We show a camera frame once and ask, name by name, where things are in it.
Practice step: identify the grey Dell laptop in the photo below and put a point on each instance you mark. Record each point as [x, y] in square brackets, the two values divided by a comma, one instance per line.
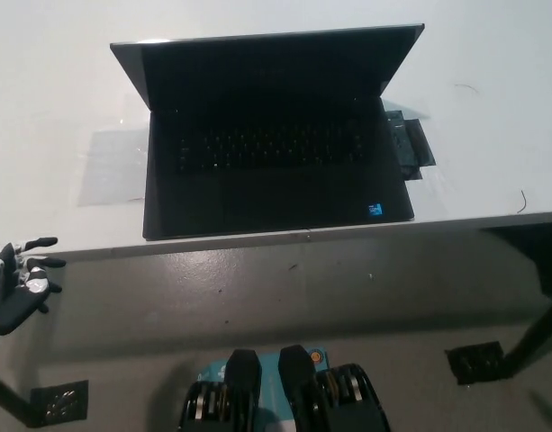
[275, 198]

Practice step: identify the crumpled black tape strip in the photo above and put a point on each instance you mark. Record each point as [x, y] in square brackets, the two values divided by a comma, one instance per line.
[401, 144]

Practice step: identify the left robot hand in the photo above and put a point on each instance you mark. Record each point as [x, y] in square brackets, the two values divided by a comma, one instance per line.
[25, 297]

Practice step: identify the black table leg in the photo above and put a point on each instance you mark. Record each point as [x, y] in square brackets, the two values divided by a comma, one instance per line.
[12, 402]
[539, 333]

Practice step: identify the black table frame beam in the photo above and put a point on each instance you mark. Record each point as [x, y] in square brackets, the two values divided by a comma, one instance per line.
[527, 252]

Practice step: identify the clear tape sheet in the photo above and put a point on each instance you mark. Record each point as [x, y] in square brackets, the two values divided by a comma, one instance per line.
[113, 171]

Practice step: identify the black floor tape patch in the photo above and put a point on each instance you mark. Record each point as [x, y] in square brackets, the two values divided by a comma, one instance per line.
[476, 362]
[61, 402]

